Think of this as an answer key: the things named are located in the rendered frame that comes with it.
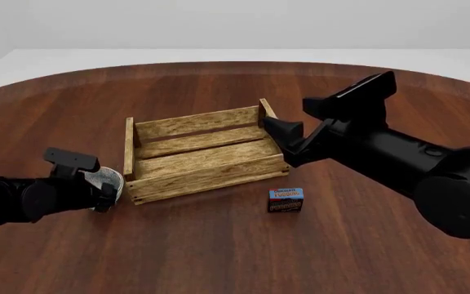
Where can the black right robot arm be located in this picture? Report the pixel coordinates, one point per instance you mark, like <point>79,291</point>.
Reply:
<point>422,171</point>

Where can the wooden slat tray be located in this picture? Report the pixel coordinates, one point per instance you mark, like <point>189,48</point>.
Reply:
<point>202,159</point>

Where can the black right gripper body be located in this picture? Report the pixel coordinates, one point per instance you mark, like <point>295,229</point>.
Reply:
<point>304,150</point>

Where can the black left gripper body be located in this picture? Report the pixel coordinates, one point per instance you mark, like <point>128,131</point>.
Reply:
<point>107,196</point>

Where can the flat black plate on stalk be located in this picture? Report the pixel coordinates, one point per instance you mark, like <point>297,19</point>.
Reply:
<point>357,98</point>
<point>71,159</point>

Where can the chocolate pudding box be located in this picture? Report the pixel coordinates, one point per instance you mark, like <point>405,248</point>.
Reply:
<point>285,200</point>

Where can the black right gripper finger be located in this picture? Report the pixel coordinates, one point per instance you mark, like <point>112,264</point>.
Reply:
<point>284,130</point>

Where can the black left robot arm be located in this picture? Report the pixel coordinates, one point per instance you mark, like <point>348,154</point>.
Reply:
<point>23,199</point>

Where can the grey patterned bowl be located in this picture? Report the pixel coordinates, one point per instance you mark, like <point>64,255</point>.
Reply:
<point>105,176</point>

